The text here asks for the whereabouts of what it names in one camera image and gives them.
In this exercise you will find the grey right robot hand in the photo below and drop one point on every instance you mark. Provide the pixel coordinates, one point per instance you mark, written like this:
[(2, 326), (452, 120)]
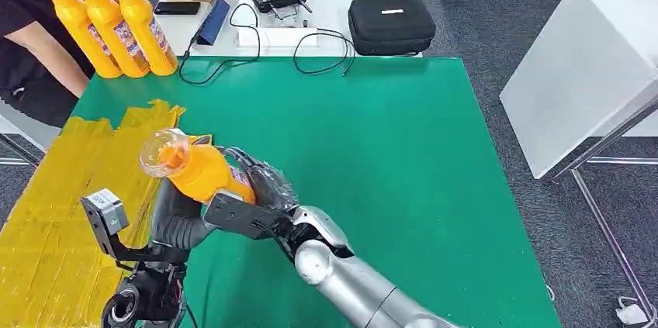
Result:
[(272, 187)]

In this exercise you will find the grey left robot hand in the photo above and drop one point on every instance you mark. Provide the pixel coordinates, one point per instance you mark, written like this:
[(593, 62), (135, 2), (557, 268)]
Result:
[(172, 223)]

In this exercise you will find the orange drink bottle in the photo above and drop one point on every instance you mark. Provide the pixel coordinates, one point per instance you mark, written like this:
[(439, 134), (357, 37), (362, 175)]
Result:
[(144, 22), (205, 169), (110, 22), (77, 22)]

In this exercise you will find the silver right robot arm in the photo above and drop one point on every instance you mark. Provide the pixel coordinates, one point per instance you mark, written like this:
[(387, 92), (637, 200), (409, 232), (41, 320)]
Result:
[(354, 284)]

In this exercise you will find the green table mat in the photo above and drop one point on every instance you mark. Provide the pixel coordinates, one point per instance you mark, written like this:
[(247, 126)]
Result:
[(360, 125)]

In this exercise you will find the white side table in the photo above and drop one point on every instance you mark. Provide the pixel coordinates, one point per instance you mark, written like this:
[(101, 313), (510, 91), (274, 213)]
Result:
[(25, 130)]

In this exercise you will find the blue tablet cover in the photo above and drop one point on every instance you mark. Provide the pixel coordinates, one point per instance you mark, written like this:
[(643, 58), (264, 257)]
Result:
[(213, 20)]

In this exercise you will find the black zip case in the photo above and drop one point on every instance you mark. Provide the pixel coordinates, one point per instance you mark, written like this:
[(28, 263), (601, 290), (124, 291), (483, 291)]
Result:
[(392, 25)]

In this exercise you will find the black phone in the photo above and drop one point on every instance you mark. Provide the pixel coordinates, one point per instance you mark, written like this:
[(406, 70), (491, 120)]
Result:
[(177, 7)]

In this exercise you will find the white table with metal legs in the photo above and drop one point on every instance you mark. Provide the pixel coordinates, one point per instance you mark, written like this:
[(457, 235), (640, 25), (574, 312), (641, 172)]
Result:
[(581, 63)]

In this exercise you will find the white charger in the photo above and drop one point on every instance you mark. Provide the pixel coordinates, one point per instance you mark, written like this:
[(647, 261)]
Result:
[(631, 313)]

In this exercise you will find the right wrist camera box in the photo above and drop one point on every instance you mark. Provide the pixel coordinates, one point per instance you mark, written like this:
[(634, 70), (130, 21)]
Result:
[(241, 218)]

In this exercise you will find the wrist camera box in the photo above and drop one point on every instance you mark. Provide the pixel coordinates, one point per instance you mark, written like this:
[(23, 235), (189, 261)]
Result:
[(105, 215), (241, 218)]

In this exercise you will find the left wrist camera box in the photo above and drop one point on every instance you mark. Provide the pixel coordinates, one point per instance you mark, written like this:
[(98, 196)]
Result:
[(105, 215)]

